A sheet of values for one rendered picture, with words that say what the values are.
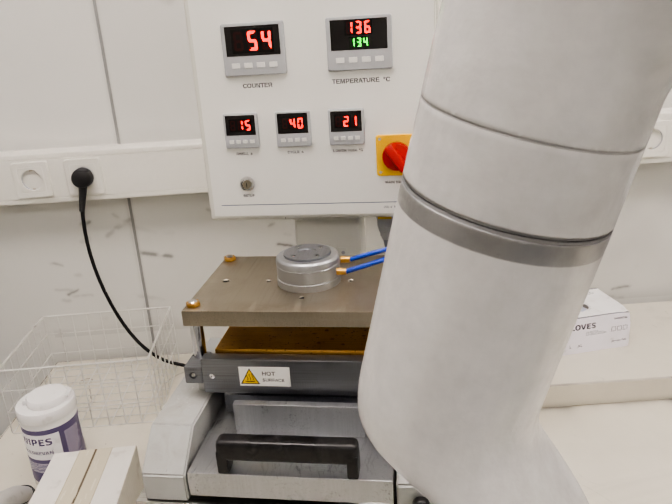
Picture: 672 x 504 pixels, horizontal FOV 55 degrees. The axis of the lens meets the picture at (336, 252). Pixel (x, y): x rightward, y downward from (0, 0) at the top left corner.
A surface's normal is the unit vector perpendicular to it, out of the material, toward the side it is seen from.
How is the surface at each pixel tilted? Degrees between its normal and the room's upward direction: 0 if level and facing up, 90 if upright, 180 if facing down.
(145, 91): 90
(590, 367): 0
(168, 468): 40
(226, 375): 90
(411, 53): 90
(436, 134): 81
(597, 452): 0
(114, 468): 3
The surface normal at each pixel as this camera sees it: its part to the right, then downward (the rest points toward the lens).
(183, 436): -0.13, -0.49
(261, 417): -0.14, 0.34
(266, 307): -0.06, -0.94
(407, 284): -0.79, 0.15
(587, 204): 0.36, 0.46
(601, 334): 0.20, 0.32
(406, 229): -0.93, 0.01
